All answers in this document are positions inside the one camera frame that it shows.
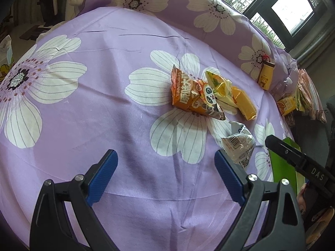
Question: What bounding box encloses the pink folded bedding pile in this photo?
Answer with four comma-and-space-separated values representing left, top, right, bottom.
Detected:
296, 69, 328, 124

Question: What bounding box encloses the yellow green fruit snack packet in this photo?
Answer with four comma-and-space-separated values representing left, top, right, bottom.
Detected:
205, 70, 238, 115

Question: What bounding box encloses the purple floral bed sheet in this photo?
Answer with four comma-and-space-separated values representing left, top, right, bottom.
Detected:
0, 0, 303, 251

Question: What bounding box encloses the yellow bear bottle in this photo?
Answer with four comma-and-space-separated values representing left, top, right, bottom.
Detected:
258, 56, 276, 91

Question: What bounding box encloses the yellow snack carton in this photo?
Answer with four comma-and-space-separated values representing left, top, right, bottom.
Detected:
277, 96, 298, 117

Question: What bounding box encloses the dark clear snack packet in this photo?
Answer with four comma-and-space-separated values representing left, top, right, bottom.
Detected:
284, 113, 297, 128

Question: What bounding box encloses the grey upholstered chair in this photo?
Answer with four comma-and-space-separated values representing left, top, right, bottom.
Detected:
294, 94, 335, 168

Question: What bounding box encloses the clear plastic water bottle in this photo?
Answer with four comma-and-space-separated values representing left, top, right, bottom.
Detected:
270, 77, 294, 98

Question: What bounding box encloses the person's right hand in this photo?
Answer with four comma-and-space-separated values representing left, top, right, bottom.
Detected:
296, 182, 308, 215

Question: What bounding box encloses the white plastic bag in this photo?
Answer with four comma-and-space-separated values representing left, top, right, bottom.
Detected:
0, 35, 14, 67

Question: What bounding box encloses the white grey snack packet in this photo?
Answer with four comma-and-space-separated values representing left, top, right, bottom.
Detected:
220, 121, 256, 169

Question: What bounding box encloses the dark low stool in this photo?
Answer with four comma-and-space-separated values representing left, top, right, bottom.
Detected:
20, 23, 54, 40

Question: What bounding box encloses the dark window frame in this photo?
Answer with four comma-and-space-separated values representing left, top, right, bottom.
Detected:
194, 0, 335, 59

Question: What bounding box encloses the orange panda snack packet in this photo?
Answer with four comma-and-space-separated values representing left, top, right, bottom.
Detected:
171, 64, 226, 121

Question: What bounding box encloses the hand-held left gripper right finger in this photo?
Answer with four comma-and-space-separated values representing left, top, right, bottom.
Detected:
214, 150, 306, 251

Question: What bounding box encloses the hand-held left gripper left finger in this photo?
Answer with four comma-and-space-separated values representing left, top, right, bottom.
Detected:
30, 149, 119, 251

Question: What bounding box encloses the green cardboard box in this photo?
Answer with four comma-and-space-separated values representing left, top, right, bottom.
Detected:
269, 137, 307, 196

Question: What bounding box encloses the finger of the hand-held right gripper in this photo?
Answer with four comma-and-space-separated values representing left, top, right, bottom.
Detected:
265, 135, 308, 175

